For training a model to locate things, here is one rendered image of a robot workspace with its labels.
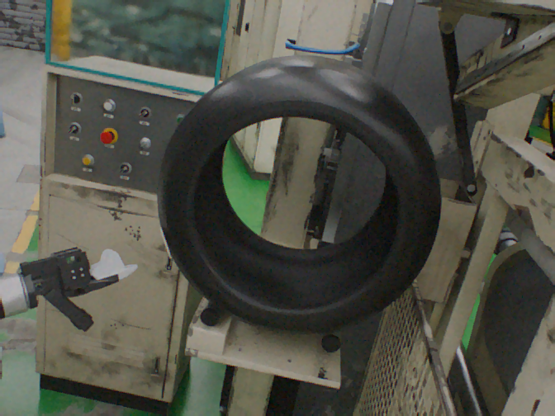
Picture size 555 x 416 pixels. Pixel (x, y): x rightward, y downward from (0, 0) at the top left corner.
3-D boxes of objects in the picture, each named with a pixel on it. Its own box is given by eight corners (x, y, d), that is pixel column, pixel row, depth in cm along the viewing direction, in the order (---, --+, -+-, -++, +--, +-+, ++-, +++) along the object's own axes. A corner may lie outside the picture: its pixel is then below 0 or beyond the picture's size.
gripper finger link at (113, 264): (136, 246, 107) (90, 258, 103) (143, 274, 108) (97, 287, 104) (132, 243, 110) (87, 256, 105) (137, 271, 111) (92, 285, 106)
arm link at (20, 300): (7, 322, 95) (2, 312, 102) (35, 314, 97) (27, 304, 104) (-3, 282, 93) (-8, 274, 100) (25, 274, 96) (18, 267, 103)
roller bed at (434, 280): (385, 262, 166) (410, 172, 155) (432, 271, 166) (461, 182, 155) (391, 293, 148) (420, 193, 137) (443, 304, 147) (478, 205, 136)
